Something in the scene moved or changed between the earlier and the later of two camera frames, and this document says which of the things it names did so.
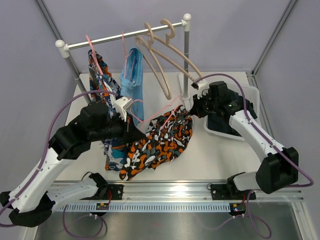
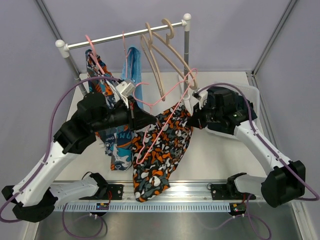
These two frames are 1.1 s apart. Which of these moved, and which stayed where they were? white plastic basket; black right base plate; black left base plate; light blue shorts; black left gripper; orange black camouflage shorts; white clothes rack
Moved: orange black camouflage shorts; black left gripper
Stayed: black right base plate; light blue shorts; white clothes rack; white plastic basket; black left base plate
